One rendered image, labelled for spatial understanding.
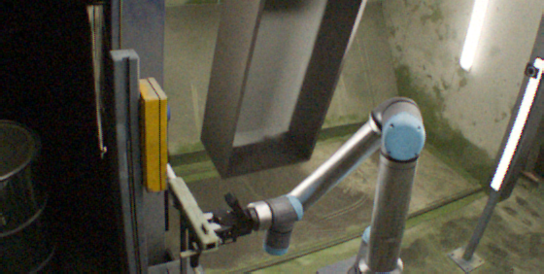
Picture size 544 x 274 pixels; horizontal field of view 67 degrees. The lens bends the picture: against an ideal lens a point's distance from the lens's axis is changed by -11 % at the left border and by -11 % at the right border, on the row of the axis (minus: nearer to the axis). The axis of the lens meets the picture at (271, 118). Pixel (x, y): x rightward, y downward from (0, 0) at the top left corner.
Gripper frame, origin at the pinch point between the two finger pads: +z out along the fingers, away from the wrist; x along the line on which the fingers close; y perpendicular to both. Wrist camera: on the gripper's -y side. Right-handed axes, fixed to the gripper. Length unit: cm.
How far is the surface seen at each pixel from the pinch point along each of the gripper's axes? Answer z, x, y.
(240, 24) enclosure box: -57, 93, -28
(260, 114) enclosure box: -97, 129, 45
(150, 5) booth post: 0, 48, -51
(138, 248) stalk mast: 17.0, -3.1, 1.0
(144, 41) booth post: 2, 48, -39
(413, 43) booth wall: -278, 180, 22
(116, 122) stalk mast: 21.3, -1.9, -38.8
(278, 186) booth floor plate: -120, 127, 106
